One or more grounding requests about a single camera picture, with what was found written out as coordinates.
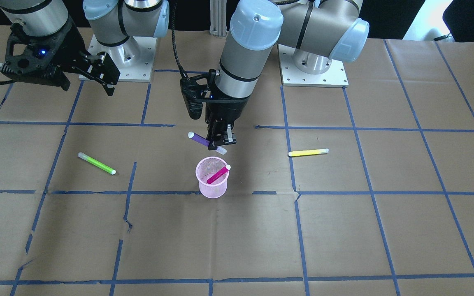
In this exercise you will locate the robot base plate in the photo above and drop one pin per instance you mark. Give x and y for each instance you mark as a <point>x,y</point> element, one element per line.
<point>303,69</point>
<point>134,59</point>

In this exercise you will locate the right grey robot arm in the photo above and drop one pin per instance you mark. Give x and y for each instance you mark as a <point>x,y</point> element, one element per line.
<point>112,22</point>

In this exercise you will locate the pink marker pen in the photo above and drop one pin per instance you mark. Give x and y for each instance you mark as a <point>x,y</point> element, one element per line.
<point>219,174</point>

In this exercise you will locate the yellow marker pen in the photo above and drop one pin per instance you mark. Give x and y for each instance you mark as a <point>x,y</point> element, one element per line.
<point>304,153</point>

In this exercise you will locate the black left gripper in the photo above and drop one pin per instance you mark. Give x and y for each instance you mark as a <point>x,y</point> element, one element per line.
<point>228,110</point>

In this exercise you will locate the purple marker pen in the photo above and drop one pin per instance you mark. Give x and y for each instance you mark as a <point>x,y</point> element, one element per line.
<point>199,139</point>

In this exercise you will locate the pink mesh cup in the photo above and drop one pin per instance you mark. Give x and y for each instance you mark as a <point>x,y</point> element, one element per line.
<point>212,174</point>

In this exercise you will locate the green marker pen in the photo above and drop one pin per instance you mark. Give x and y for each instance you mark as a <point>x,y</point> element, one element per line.
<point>97,163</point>

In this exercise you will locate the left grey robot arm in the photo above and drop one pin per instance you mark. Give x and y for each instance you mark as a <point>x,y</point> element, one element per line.
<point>328,28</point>

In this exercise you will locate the aluminium frame post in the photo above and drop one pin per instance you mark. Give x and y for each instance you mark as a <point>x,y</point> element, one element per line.
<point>217,18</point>

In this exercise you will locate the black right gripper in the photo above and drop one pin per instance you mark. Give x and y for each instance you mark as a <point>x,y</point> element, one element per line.
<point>67,46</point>

